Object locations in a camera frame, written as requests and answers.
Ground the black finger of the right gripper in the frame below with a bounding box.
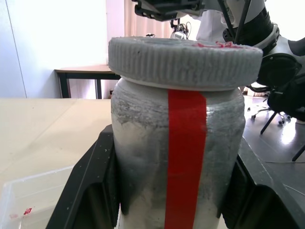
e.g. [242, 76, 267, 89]
[133, 0, 182, 21]

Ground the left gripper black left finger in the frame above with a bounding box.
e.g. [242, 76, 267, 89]
[46, 124, 123, 229]

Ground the wooden desk with black legs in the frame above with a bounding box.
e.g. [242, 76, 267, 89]
[54, 63, 120, 100]

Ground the clear jar with grey lid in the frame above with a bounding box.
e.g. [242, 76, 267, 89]
[110, 77, 246, 229]

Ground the silver device with wires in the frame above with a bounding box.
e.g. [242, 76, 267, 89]
[169, 19, 193, 40]

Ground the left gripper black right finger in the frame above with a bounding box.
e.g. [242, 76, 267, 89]
[223, 135, 305, 229]

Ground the black office chair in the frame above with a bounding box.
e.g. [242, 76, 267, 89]
[251, 53, 305, 135]

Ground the grey ribbed jar lid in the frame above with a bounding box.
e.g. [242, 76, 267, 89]
[108, 36, 264, 93]

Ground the clear plastic tray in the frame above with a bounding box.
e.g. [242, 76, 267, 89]
[0, 164, 75, 229]

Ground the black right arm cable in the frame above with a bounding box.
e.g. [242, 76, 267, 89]
[217, 0, 236, 43]
[234, 0, 252, 43]

